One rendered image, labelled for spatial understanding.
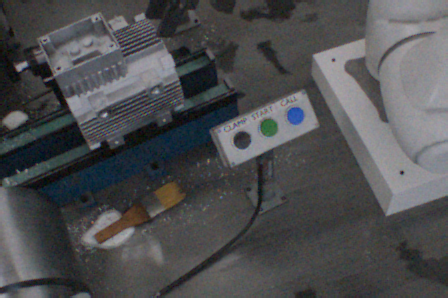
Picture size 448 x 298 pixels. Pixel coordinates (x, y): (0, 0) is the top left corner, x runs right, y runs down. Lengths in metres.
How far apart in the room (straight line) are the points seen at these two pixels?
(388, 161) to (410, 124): 0.21
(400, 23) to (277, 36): 0.47
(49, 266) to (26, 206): 0.11
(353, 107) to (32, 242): 0.70
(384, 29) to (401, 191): 0.30
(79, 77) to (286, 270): 0.52
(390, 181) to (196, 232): 0.39
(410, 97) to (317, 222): 0.34
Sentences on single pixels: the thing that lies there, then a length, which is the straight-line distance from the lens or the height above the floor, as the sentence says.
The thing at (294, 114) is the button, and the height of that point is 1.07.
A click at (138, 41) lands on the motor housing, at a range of 1.07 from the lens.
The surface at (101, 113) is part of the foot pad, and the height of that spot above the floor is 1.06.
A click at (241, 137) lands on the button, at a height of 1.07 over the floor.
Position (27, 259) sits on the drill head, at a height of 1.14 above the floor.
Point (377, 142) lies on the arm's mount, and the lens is 1.18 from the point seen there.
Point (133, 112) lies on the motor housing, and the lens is 1.07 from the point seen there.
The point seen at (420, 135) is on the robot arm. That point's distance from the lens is 0.95.
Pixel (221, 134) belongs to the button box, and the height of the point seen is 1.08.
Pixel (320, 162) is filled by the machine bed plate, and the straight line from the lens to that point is 1.25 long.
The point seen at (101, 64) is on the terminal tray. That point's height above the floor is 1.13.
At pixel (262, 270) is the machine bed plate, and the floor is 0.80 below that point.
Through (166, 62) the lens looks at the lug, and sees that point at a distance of 1.05.
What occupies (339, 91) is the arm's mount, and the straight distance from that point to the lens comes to 1.26.
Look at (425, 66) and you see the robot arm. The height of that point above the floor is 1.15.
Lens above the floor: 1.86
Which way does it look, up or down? 57 degrees down
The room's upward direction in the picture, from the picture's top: 9 degrees counter-clockwise
